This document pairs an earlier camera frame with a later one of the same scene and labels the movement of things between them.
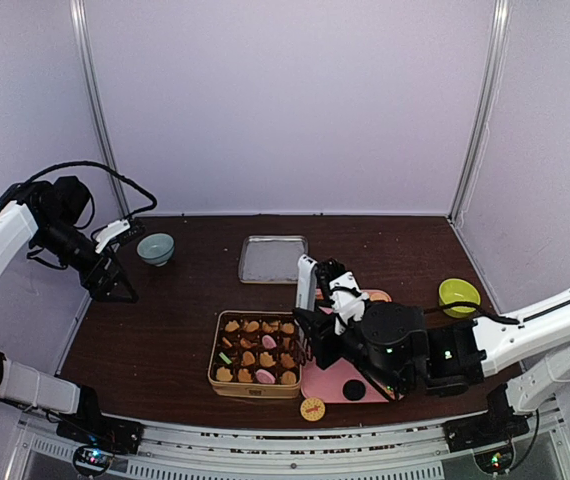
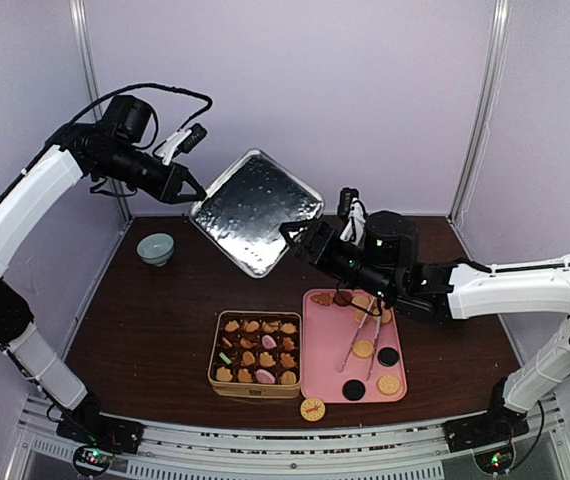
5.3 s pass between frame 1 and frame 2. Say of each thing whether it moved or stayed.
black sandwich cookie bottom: stayed
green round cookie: stayed
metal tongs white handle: moved
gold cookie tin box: stayed
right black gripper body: moved
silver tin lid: moved
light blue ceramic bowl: stayed
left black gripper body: moved
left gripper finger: moved
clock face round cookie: stayed
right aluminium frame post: stayed
